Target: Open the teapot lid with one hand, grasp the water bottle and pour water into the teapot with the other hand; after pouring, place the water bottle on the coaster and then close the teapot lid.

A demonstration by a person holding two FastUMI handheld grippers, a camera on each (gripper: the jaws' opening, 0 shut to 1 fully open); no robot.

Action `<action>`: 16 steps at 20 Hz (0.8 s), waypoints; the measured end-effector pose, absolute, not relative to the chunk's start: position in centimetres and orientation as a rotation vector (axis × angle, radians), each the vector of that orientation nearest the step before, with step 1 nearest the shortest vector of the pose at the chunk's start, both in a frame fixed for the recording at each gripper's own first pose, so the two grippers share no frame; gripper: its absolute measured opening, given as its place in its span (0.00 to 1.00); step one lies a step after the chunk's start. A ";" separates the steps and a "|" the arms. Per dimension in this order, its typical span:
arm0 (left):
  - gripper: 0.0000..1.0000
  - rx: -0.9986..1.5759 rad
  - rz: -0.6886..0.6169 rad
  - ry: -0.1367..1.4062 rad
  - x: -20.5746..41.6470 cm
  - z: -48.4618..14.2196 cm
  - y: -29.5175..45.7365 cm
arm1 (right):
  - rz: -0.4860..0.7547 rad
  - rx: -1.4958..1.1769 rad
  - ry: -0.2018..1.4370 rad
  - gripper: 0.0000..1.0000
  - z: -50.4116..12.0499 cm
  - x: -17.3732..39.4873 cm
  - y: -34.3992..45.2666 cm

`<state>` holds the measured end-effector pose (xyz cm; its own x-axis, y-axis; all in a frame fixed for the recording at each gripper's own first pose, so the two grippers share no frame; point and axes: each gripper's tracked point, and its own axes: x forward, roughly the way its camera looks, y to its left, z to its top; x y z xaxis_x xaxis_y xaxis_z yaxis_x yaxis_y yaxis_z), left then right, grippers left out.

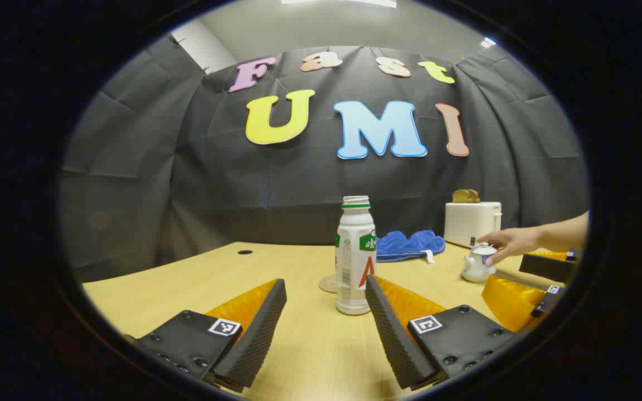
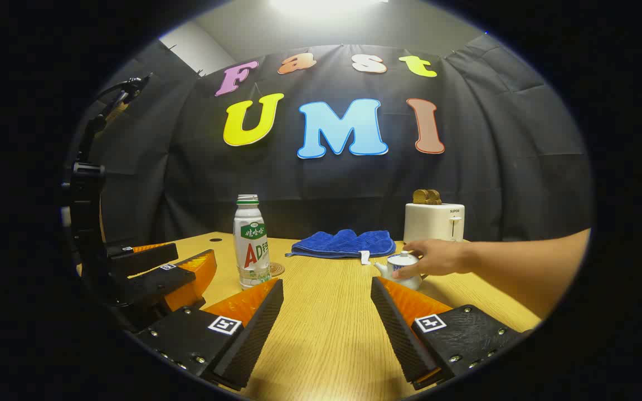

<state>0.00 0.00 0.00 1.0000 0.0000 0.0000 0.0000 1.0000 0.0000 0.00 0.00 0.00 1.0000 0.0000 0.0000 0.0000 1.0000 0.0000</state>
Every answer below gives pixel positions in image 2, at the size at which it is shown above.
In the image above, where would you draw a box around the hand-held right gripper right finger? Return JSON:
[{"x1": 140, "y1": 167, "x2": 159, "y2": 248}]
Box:
[{"x1": 370, "y1": 277, "x2": 528, "y2": 390}]

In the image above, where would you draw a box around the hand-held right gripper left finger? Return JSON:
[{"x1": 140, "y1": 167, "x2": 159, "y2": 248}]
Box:
[{"x1": 132, "y1": 278, "x2": 284, "y2": 392}]

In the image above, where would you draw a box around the white blue-patterned teacup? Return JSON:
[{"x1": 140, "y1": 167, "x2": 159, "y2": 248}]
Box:
[{"x1": 374, "y1": 261, "x2": 429, "y2": 291}]

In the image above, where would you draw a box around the white water bottle green label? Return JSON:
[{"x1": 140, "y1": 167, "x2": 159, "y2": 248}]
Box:
[{"x1": 234, "y1": 194, "x2": 271, "y2": 290}]

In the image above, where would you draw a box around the white teacup lid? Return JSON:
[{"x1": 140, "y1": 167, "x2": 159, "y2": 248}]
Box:
[{"x1": 388, "y1": 251, "x2": 421, "y2": 267}]

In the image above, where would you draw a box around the blue towel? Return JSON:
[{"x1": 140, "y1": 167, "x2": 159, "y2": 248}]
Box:
[{"x1": 285, "y1": 229, "x2": 397, "y2": 265}]

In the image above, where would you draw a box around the white toaster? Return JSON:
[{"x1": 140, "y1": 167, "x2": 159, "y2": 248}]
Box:
[{"x1": 403, "y1": 202, "x2": 465, "y2": 244}]

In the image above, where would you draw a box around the black backdrop cloth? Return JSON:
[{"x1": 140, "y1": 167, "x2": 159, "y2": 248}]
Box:
[{"x1": 67, "y1": 35, "x2": 594, "y2": 246}]

